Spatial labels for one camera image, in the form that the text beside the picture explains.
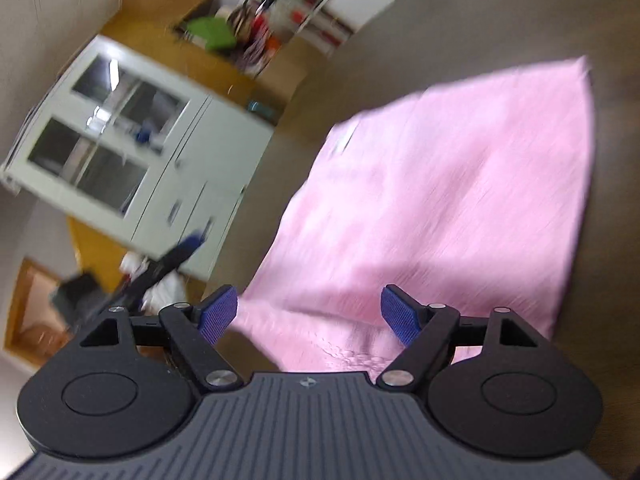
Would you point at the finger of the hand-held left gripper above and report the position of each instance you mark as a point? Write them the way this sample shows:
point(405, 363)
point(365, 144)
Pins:
point(181, 252)

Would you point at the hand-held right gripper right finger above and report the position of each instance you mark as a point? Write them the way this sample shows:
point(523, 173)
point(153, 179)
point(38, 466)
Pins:
point(400, 315)

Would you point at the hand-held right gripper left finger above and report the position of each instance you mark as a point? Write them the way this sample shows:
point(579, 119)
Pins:
point(219, 312)

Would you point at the pink towel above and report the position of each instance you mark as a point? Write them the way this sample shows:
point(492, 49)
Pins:
point(440, 190)

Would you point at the black box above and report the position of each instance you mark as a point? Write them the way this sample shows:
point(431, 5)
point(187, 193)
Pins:
point(77, 297)

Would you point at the white glass-door cabinet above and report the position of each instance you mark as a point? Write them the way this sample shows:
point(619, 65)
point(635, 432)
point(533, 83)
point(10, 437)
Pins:
point(150, 160)

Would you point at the small teal container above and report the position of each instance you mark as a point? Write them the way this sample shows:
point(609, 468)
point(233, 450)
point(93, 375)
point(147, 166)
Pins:
point(260, 107)

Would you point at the green cloth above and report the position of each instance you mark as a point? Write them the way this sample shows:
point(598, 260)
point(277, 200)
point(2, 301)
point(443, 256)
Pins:
point(212, 32)

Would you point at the white shelf unit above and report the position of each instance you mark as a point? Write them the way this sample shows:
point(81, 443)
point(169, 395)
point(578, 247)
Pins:
point(350, 5)

